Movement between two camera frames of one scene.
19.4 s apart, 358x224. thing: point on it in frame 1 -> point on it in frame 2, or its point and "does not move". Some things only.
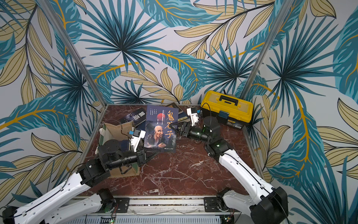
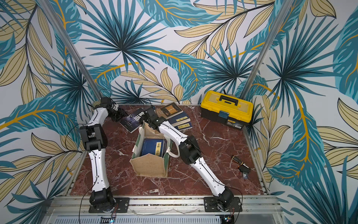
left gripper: [141, 157] -> [121, 113]
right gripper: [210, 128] -> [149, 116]
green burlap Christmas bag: [120, 131] -> [150, 165]
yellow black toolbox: [231, 110] does not move
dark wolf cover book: [136, 116] does not move
